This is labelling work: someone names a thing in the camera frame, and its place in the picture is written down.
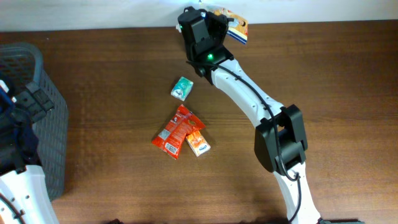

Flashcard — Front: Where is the orange tissue pack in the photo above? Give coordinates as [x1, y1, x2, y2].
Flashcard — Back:
[185, 131, 211, 157]

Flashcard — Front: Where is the right black cable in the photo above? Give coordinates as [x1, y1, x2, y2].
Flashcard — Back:
[185, 60, 303, 224]

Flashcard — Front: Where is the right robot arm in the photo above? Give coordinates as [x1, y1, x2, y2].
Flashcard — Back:
[178, 6, 322, 224]

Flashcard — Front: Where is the red snack bag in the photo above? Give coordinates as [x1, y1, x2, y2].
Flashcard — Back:
[152, 105, 205, 159]

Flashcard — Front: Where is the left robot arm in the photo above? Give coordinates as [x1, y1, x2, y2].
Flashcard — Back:
[1, 75, 58, 224]

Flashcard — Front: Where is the teal tissue pack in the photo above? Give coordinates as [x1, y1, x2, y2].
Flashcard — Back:
[170, 77, 193, 101]

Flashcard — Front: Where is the cream snack bag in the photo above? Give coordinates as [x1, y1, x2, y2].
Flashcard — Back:
[208, 7, 248, 44]

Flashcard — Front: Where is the grey plastic mesh basket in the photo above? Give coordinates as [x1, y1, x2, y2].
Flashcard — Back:
[1, 43, 68, 201]

